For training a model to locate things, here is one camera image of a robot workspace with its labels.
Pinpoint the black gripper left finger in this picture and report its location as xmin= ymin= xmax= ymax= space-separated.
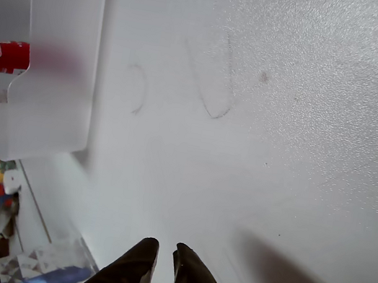
xmin=71 ymin=225 xmax=162 ymax=283

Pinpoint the clear acrylic organizer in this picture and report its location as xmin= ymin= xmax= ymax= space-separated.
xmin=0 ymin=222 xmax=105 ymax=283

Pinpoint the frosted plastic bin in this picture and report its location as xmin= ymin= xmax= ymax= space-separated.
xmin=0 ymin=0 xmax=113 ymax=174

